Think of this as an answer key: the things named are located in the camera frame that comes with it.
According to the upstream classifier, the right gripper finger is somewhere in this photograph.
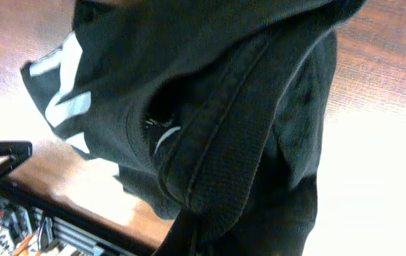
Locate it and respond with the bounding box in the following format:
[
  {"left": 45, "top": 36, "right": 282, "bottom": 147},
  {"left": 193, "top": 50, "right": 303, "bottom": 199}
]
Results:
[{"left": 152, "top": 210, "right": 198, "bottom": 256}]

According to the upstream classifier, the dark green t-shirt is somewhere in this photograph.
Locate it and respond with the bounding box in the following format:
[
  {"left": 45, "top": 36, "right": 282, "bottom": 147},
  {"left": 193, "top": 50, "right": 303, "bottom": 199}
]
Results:
[{"left": 21, "top": 0, "right": 363, "bottom": 255}]

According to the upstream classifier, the cluttered wiring under table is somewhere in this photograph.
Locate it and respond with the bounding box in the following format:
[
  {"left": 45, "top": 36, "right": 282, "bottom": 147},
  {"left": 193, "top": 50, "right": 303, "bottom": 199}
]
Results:
[{"left": 0, "top": 193, "right": 132, "bottom": 256}]

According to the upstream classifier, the black table edge frame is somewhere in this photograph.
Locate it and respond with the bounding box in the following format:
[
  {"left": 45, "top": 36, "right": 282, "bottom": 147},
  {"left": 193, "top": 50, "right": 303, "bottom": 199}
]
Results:
[{"left": 0, "top": 181, "right": 154, "bottom": 255}]

